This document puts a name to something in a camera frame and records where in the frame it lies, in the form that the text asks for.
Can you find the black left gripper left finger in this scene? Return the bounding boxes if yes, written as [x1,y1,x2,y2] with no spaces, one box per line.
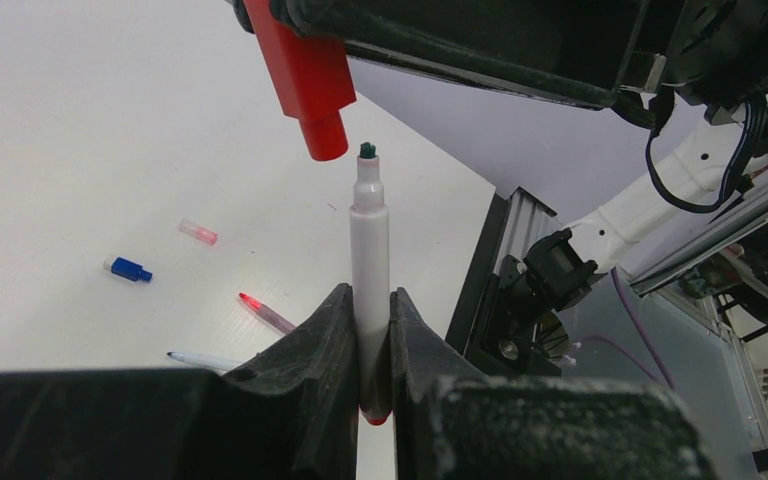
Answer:
[0,284,359,479]

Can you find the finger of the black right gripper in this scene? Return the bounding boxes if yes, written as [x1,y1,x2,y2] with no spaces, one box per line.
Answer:
[266,1,669,109]

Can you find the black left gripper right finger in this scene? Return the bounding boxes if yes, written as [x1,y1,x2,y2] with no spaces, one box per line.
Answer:
[389,289,716,479]

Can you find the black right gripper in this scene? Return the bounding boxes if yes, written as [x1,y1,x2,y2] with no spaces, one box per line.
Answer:
[613,1,768,133]

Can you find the white blue marker pen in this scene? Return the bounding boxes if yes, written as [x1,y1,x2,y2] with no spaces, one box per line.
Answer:
[166,351,243,373]

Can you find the white red marker pen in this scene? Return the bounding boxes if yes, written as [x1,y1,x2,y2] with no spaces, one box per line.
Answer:
[349,142,392,426]

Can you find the red pen cap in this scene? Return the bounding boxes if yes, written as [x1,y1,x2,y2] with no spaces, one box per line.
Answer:
[243,1,356,162]

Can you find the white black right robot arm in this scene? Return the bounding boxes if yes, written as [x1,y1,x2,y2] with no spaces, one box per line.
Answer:
[232,1,768,375]

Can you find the pink marker pen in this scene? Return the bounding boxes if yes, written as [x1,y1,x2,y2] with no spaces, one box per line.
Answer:
[238,292,296,334]

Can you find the pink translucent pen cap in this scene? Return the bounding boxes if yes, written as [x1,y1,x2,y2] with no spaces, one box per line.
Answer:
[178,218,218,246]

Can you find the blue pen cap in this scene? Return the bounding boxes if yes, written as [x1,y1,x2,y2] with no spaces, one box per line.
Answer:
[103,256,153,283]

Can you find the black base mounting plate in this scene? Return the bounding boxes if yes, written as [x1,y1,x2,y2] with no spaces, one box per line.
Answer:
[445,188,561,377]

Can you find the aluminium frame rail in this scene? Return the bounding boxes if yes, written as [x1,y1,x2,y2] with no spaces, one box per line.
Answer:
[630,174,768,479]

